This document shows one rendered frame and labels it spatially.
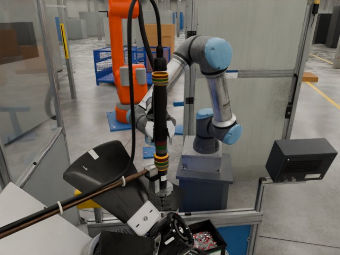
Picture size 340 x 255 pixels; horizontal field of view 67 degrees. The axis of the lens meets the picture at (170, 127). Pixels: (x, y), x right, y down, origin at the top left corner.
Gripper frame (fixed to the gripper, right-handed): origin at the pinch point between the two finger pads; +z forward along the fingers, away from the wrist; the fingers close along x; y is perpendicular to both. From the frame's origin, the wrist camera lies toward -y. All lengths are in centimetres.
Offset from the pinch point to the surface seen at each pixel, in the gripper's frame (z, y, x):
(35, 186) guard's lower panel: -68, 62, 70
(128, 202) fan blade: 2.3, 20.6, 9.9
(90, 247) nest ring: 5.3, 33.8, 21.8
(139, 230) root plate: 6.7, 27.5, 6.8
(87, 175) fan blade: 0.0, 12.3, 21.0
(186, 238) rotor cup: 8.6, 29.8, -6.5
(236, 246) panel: -39, 89, -44
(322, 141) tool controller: -39, 26, -80
